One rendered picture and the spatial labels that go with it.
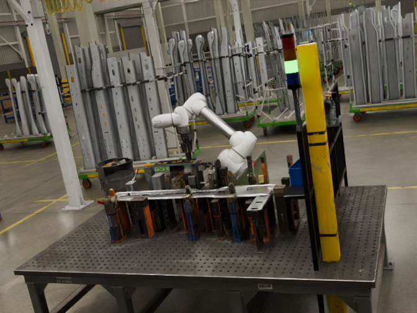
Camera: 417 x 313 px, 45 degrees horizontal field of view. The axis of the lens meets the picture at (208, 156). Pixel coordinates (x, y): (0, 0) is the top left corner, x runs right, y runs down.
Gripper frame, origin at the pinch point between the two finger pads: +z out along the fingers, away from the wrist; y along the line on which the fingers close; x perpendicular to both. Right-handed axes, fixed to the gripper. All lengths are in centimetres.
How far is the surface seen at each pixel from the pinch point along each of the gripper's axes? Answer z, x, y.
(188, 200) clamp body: 19, 40, 43
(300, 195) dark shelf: 18, 116, 11
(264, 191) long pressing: 20, 81, 6
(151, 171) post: 10.3, -30.3, 17.7
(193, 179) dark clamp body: 14.4, 15.6, 13.0
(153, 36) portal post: -107, -490, -390
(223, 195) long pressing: 20, 56, 22
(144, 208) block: 24, 5, 57
